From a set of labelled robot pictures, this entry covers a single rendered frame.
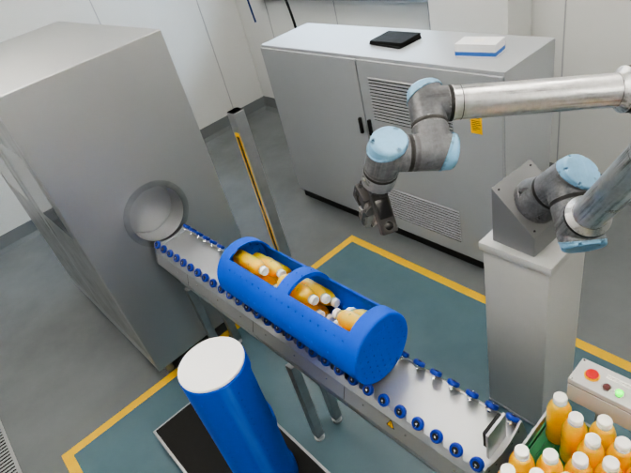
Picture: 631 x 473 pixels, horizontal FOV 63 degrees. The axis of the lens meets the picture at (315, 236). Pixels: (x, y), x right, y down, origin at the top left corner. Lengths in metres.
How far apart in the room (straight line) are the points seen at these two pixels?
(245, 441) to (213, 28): 5.31
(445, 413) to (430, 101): 1.08
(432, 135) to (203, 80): 5.59
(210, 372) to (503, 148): 1.98
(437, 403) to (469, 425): 0.14
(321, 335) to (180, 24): 5.14
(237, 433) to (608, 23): 3.32
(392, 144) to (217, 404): 1.30
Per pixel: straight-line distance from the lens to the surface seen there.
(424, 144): 1.26
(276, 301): 2.07
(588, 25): 4.11
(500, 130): 3.06
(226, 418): 2.20
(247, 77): 7.06
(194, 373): 2.16
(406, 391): 1.99
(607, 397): 1.80
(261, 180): 2.58
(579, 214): 1.88
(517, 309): 2.43
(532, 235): 2.15
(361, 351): 1.81
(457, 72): 3.07
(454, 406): 1.94
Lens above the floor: 2.53
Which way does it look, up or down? 35 degrees down
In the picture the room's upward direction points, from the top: 16 degrees counter-clockwise
